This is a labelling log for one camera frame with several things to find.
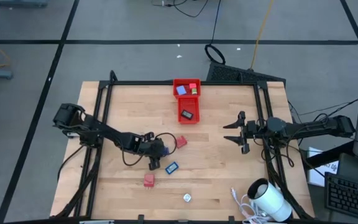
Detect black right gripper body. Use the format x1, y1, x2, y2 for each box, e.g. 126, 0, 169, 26
237, 111, 269, 155

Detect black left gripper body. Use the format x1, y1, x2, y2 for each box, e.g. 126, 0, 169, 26
134, 132, 167, 171

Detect red cube USB charger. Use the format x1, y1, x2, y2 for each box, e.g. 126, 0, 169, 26
175, 135, 188, 149

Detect black digital device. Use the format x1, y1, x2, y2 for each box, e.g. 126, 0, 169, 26
180, 109, 195, 121

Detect red flat pronged charger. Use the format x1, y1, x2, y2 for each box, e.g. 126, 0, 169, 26
144, 173, 155, 189

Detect black computer case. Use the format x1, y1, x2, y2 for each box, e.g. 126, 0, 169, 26
206, 61, 287, 87

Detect red plastic basket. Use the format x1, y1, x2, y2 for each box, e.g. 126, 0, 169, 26
177, 96, 201, 125
173, 78, 202, 99

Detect white paper sheet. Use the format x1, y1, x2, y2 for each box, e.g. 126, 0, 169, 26
307, 146, 340, 187

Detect black computer keyboard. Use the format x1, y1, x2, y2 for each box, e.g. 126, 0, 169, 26
324, 172, 358, 223

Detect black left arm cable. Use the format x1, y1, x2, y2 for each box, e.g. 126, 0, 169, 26
121, 133, 178, 167

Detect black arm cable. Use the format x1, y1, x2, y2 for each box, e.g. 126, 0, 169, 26
121, 133, 178, 167
252, 136, 295, 169

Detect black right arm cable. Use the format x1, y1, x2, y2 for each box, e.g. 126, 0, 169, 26
252, 136, 295, 169

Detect white cylindrical camera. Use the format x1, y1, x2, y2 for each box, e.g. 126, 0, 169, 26
247, 177, 293, 223

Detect white cable bundle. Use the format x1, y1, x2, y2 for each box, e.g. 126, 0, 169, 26
230, 186, 269, 224

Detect yellow hanging cable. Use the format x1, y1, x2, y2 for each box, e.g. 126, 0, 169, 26
249, 0, 275, 70

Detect black floor cable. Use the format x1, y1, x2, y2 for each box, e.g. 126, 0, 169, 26
204, 0, 226, 65

